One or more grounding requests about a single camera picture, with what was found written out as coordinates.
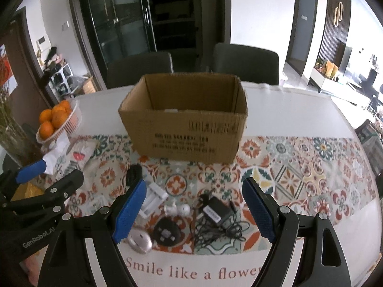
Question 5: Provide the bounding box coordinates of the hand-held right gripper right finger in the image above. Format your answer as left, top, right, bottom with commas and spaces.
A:
242, 178, 352, 287

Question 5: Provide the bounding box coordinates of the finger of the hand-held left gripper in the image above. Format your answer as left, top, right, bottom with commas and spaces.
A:
0, 170, 85, 223
0, 159, 48, 199

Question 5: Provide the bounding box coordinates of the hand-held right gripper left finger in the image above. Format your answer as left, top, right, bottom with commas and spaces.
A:
37, 179, 147, 287

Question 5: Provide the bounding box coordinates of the white battery charger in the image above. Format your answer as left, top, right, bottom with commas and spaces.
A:
138, 179, 168, 217

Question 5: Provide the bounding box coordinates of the black phone holder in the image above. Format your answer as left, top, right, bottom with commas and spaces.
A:
126, 164, 143, 187

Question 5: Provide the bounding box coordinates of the black power adapter with cable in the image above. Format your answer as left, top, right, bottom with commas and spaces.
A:
193, 189, 250, 249

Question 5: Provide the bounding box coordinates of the golden box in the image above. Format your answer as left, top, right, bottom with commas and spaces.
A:
10, 182, 45, 204

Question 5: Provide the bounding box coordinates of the white packet with red print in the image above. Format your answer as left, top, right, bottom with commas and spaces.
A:
64, 140, 98, 171

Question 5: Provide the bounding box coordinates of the silver computer mouse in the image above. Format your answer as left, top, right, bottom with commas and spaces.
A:
128, 230, 152, 254

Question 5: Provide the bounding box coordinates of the vase of dried branches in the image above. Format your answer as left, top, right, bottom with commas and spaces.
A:
0, 87, 33, 168

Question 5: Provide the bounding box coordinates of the black round gadget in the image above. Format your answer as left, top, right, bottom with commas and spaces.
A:
153, 217, 182, 246

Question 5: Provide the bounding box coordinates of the small white gadget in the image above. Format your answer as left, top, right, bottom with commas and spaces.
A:
164, 204, 191, 216

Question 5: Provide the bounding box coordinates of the patterned tablecloth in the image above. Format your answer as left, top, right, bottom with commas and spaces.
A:
36, 82, 382, 287

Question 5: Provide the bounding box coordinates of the pile of oranges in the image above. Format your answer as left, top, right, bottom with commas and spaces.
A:
39, 100, 73, 136

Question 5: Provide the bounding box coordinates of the white fruit basket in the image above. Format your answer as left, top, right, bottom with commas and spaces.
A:
36, 99, 82, 144

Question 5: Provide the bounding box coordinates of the brown wooden door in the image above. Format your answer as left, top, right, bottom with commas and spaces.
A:
0, 7, 59, 108

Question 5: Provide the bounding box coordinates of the white shelf unit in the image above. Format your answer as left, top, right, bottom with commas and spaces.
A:
45, 63, 78, 98

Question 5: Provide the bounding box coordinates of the small cardboard box on floor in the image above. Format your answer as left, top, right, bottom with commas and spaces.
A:
81, 75, 98, 94

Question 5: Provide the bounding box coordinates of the dark grey dining chair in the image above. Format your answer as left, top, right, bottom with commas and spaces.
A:
106, 51, 174, 89
212, 42, 280, 86

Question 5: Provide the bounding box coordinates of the white television cabinet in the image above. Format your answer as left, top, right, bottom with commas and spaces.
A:
308, 66, 372, 105

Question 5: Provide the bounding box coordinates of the orange bag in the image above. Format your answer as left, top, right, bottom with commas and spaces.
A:
325, 61, 338, 80

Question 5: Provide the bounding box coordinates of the black glass cabinet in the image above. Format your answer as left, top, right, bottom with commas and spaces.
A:
67, 0, 231, 81

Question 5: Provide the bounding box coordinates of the black television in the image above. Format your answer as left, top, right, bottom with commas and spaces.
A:
337, 44, 353, 77

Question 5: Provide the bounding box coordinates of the grey door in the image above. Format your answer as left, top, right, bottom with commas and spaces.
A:
286, 0, 318, 72

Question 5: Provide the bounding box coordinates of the red wall poster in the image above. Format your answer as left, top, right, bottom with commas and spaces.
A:
0, 44, 17, 94

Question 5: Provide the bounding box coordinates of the white wall intercom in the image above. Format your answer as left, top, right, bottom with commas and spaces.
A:
36, 36, 51, 51

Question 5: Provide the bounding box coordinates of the dark slatted wall panel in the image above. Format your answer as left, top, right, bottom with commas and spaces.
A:
317, 0, 352, 69

